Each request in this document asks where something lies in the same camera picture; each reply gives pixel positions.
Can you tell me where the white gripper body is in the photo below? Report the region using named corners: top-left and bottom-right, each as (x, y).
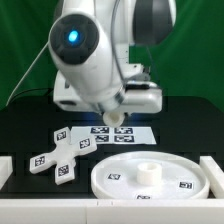
top-left (53, 72), bottom-right (163, 114)

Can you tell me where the white round table top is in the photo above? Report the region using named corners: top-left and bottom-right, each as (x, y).
top-left (91, 151), bottom-right (210, 200)

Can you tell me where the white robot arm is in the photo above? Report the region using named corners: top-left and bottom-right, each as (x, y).
top-left (48, 0), bottom-right (177, 114)

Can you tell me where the white fiducial marker sheet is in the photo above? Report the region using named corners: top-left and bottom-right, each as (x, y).
top-left (71, 126), bottom-right (156, 145)

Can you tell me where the white cross-shaped table base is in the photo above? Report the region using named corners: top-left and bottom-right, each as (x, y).
top-left (29, 127), bottom-right (97, 185)

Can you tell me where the white right fence block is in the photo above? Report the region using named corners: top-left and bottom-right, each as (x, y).
top-left (200, 156), bottom-right (224, 199)

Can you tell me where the white fence block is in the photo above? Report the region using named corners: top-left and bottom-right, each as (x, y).
top-left (0, 156), bottom-right (13, 190)
top-left (200, 156), bottom-right (224, 199)

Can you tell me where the white left fence block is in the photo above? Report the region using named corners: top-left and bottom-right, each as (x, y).
top-left (0, 156), bottom-right (13, 190)

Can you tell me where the black cable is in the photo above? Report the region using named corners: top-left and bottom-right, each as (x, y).
top-left (11, 87), bottom-right (56, 101)

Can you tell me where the grey camera cable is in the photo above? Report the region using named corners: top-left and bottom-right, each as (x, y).
top-left (5, 43), bottom-right (49, 108)

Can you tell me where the white front fence rail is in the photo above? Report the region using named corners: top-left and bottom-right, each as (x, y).
top-left (0, 199), bottom-right (224, 224)

